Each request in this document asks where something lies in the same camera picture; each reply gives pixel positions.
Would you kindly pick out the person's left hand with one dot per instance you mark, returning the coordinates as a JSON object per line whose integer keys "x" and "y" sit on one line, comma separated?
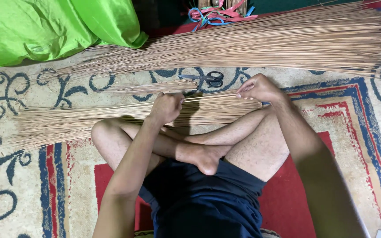
{"x": 164, "y": 107}

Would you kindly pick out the person's right hand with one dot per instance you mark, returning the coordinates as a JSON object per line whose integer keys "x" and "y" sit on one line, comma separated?
{"x": 260, "y": 87}

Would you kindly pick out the person's left fingers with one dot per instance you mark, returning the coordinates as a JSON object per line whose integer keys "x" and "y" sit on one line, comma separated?
{"x": 176, "y": 98}

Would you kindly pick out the bundle of thin palm sticks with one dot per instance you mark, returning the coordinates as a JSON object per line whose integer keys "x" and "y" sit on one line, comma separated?
{"x": 111, "y": 115}

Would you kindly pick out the small bunch of palm sticks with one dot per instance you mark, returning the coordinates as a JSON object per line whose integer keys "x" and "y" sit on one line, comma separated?
{"x": 154, "y": 87}

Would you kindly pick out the person's legs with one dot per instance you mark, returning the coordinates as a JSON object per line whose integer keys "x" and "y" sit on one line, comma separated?
{"x": 190, "y": 145}

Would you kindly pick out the large heap of palm sticks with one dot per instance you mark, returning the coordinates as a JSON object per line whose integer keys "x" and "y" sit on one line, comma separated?
{"x": 227, "y": 46}

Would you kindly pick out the bound broom stick bundle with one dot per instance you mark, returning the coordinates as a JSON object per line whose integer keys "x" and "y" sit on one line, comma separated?
{"x": 225, "y": 5}

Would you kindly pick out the dark blue shorts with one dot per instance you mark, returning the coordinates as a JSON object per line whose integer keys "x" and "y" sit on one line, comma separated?
{"x": 203, "y": 201}

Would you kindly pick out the green fabric bag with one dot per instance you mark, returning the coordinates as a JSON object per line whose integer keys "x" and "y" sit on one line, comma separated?
{"x": 45, "y": 29}

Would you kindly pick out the patterned carpet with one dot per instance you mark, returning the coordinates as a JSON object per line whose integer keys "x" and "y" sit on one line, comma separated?
{"x": 28, "y": 185}

